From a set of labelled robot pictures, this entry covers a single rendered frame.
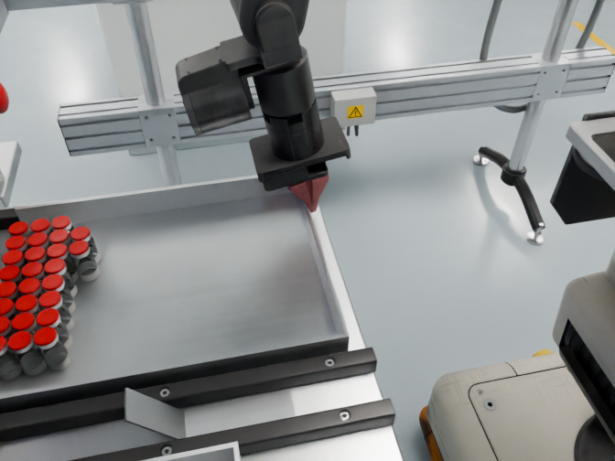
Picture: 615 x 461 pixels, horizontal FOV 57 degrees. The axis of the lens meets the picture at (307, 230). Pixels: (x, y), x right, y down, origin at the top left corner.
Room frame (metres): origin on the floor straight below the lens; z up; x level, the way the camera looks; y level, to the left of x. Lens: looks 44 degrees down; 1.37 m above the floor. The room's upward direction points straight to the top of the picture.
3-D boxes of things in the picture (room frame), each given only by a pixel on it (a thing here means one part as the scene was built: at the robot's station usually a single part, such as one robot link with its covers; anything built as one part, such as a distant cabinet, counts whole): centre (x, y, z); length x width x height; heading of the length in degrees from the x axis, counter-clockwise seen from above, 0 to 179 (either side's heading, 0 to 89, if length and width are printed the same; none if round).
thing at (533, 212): (1.57, -0.72, 0.07); 0.50 x 0.08 x 0.14; 12
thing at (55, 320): (0.39, 0.26, 0.90); 0.18 x 0.02 x 0.05; 12
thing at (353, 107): (1.38, -0.13, 0.50); 0.12 x 0.05 x 0.09; 102
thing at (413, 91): (1.45, -0.13, 0.49); 1.60 x 0.08 x 0.12; 102
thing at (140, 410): (0.25, 0.08, 0.91); 0.14 x 0.03 x 0.06; 102
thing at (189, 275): (0.41, 0.15, 0.90); 0.34 x 0.26 x 0.04; 102
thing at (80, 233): (0.45, 0.25, 0.90); 0.02 x 0.02 x 0.05
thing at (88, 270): (0.43, 0.25, 0.90); 0.02 x 0.02 x 0.05
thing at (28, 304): (0.38, 0.28, 0.90); 0.18 x 0.02 x 0.05; 12
